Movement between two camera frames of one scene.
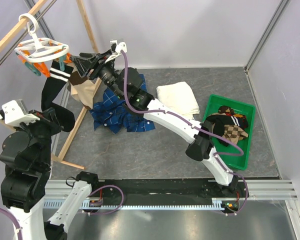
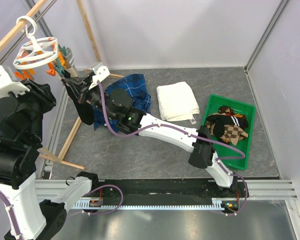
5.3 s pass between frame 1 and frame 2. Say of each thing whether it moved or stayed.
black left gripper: moved
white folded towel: stayed
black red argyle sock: stayed
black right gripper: moved
